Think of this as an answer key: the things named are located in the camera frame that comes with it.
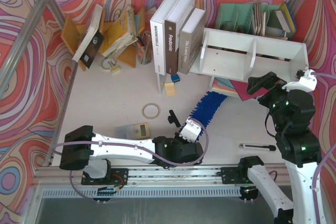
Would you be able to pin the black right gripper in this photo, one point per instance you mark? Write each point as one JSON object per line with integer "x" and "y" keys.
{"x": 266, "y": 87}

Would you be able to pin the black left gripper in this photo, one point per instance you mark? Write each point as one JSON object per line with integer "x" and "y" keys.
{"x": 177, "y": 135}

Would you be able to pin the black detached gripper part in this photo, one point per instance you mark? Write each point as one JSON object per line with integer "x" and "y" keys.
{"x": 172, "y": 119}

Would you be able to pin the blue microfiber duster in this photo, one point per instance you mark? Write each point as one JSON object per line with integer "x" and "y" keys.
{"x": 207, "y": 107}

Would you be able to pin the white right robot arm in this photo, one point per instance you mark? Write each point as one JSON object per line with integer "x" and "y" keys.
{"x": 301, "y": 152}

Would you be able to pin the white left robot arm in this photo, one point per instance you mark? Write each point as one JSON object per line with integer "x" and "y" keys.
{"x": 85, "y": 150}

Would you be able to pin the white wooden bookshelf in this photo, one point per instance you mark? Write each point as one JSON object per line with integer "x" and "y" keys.
{"x": 235, "y": 56}

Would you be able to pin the black white pen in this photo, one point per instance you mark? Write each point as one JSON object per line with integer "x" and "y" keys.
{"x": 270, "y": 148}

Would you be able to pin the small wooden block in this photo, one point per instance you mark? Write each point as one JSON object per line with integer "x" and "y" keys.
{"x": 170, "y": 89}

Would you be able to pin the blue black small eraser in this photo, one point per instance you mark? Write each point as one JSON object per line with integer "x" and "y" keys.
{"x": 175, "y": 78}

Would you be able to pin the teal paper sheets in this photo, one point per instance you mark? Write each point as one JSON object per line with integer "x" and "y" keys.
{"x": 222, "y": 84}

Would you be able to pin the blue yellow folders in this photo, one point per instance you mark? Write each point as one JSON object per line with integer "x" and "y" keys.
{"x": 284, "y": 7}

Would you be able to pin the teal desk organizer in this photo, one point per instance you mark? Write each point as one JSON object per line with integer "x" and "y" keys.
{"x": 255, "y": 19}

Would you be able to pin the clear pencil cup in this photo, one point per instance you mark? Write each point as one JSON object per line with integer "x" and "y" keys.
{"x": 144, "y": 48}

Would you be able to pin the taupe Lonely Ones book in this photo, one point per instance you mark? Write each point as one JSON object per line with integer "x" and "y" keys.
{"x": 191, "y": 37}

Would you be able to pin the yellow worn books stack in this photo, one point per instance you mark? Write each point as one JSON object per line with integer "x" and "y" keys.
{"x": 119, "y": 35}

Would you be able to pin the white Mademoiselle book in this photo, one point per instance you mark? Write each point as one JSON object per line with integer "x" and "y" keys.
{"x": 158, "y": 34}

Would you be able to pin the white book black cover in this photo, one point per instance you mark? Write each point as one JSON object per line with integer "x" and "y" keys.
{"x": 90, "y": 39}

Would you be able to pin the brown Fredonia book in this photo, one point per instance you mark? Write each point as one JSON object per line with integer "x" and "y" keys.
{"x": 173, "y": 24}

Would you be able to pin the yellow wooden book rack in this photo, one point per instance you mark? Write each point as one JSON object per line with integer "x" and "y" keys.
{"x": 71, "y": 32}

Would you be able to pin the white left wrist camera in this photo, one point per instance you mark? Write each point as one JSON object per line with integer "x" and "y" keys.
{"x": 191, "y": 130}

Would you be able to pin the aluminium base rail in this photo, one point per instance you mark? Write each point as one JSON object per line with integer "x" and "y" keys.
{"x": 138, "y": 182}

